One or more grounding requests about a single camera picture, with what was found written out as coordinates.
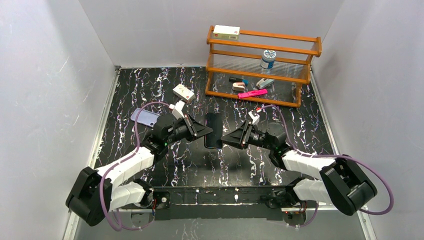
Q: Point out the white smartphone dark screen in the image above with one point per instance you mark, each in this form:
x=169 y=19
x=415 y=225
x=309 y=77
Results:
x=213 y=139

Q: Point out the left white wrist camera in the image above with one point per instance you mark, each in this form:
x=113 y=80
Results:
x=177 y=109

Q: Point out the black teal marker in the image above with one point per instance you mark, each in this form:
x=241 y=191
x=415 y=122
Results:
x=238 y=80

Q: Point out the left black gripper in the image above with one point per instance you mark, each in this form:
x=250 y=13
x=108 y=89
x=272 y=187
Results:
x=191 y=126

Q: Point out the beige small stapler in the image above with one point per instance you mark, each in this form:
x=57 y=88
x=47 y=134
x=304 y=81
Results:
x=238 y=86

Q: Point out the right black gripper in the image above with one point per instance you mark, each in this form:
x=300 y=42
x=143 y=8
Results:
x=245 y=134

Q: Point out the lavender smartphone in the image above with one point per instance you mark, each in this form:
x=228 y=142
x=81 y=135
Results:
x=144 y=117

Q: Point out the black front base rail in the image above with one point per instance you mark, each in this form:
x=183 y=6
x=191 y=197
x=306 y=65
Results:
x=247 y=202

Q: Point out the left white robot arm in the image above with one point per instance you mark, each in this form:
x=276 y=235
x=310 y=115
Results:
x=97 y=192

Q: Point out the pink highlighter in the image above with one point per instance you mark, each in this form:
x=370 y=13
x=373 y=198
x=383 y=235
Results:
x=252 y=94

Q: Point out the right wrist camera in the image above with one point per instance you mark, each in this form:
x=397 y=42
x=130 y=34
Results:
x=253 y=116

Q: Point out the white teal stapler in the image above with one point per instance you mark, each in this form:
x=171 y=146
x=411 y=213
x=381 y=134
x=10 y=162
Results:
x=264 y=83

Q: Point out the white red small box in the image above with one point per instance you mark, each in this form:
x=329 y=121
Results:
x=184 y=93

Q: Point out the white box on shelf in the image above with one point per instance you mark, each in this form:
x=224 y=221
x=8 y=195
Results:
x=224 y=32

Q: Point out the blue white round jar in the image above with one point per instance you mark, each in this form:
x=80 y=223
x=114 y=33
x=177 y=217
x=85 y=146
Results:
x=268 y=59

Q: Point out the orange wooden shelf rack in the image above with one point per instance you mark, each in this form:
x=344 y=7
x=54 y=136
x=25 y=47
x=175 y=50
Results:
x=274 y=66

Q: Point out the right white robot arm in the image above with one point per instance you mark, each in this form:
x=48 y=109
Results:
x=335 y=180

